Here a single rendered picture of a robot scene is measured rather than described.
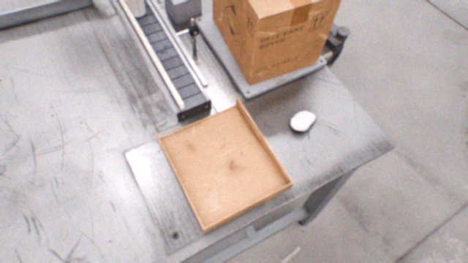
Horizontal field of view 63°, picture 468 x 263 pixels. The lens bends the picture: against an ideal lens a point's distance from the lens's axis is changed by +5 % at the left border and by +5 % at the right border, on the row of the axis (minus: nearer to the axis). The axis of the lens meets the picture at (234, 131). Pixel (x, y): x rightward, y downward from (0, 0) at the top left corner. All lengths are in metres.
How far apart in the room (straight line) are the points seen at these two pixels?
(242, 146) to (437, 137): 1.50
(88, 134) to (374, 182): 1.45
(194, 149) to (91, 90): 0.37
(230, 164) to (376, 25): 1.92
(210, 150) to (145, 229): 0.26
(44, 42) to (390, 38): 2.05
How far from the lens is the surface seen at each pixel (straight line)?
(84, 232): 1.00
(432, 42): 2.78
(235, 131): 1.06
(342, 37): 2.13
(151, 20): 1.27
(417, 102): 2.43
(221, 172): 1.00
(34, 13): 1.41
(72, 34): 1.35
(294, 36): 1.05
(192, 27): 1.11
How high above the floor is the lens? 1.75
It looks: 60 degrees down
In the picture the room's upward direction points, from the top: 6 degrees clockwise
